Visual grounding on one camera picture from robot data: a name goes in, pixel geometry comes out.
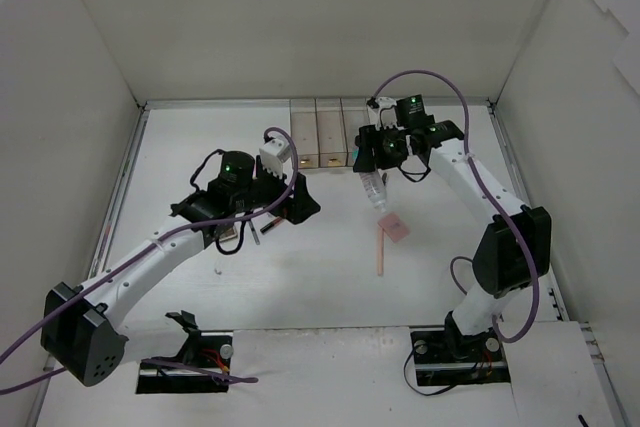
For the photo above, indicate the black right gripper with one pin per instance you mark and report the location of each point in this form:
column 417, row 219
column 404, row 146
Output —
column 366, row 148

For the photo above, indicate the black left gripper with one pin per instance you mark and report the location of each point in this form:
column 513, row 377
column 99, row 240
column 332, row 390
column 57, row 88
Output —
column 297, row 197

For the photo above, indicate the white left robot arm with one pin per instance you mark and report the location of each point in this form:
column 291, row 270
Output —
column 84, row 325

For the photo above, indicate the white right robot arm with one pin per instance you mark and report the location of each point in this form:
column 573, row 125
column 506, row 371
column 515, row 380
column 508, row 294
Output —
column 514, row 251

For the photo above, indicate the red black lip gloss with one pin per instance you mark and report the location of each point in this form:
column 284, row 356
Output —
column 271, row 225

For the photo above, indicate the clear three-slot organizer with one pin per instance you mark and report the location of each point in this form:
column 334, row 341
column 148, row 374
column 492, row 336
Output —
column 324, row 130

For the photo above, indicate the grey checkered eyeliner pencil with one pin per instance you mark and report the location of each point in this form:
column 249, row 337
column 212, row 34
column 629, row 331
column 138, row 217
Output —
column 254, row 233

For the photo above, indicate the pink square compact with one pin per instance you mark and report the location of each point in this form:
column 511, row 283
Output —
column 394, row 227

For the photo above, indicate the pink slim tube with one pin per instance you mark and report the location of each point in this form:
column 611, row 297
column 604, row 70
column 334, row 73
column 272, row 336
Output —
column 380, row 255

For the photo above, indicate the brown eyeshadow palette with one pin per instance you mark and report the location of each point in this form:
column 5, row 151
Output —
column 228, row 234

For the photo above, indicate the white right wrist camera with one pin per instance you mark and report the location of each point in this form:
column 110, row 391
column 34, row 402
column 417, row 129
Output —
column 377, row 107

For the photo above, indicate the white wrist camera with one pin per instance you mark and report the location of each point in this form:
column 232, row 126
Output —
column 274, row 154
column 377, row 107

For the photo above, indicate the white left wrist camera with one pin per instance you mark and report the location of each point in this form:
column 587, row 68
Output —
column 274, row 154

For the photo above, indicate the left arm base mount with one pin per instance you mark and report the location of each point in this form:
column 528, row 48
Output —
column 207, row 350

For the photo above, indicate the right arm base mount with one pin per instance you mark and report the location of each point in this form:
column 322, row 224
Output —
column 434, row 367

